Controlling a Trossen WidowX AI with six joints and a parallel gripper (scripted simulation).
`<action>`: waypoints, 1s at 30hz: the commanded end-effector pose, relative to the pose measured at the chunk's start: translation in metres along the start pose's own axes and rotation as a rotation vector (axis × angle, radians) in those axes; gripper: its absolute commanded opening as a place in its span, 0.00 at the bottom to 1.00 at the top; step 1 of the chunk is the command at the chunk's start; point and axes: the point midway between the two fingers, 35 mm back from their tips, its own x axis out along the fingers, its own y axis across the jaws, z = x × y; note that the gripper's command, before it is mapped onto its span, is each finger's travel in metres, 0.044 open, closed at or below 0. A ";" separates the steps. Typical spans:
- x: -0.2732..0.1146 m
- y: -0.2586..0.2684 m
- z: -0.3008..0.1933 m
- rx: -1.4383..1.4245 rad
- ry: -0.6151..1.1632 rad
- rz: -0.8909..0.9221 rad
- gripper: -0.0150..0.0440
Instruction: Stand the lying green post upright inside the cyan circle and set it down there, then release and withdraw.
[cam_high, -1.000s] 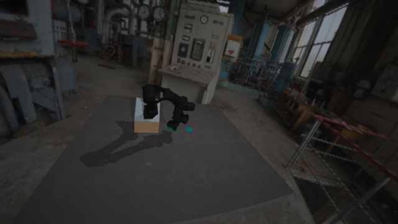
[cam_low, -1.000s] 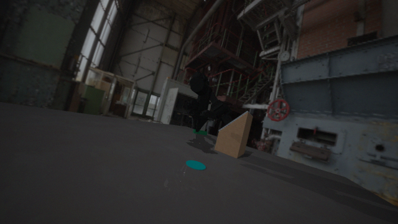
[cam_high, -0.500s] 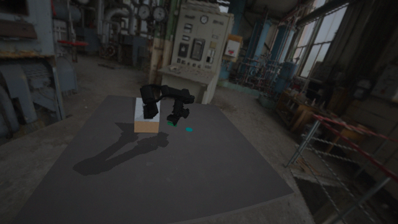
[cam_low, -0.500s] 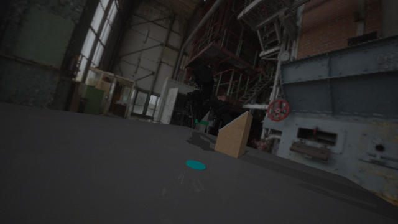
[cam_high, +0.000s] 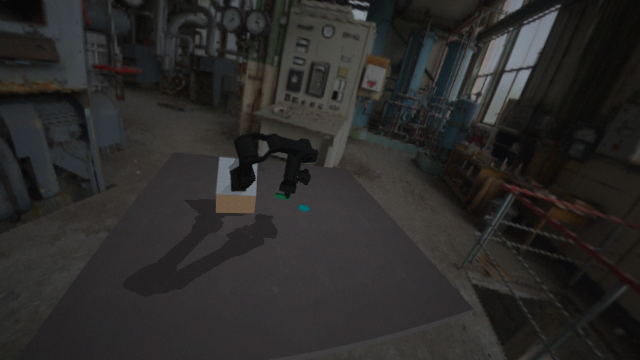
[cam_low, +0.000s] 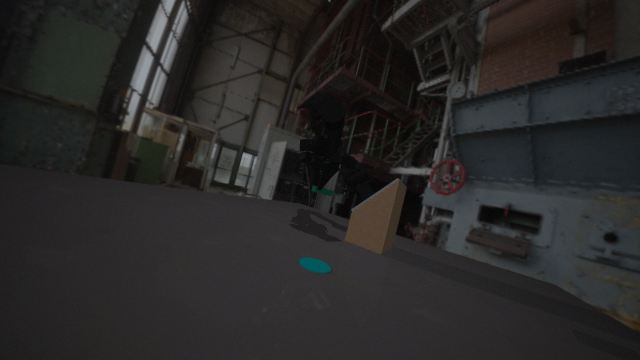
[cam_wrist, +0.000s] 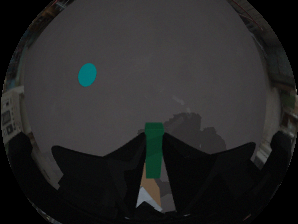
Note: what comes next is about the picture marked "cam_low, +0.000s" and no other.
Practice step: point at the cyan circle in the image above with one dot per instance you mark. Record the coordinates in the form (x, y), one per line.
(314, 265)

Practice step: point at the dark green rectangular post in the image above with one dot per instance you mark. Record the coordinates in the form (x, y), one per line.
(322, 191)

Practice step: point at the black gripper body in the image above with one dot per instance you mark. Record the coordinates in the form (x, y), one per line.
(334, 158)

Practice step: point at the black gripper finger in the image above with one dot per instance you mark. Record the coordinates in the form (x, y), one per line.
(315, 172)
(326, 173)

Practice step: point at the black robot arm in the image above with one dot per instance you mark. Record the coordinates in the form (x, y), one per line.
(332, 112)

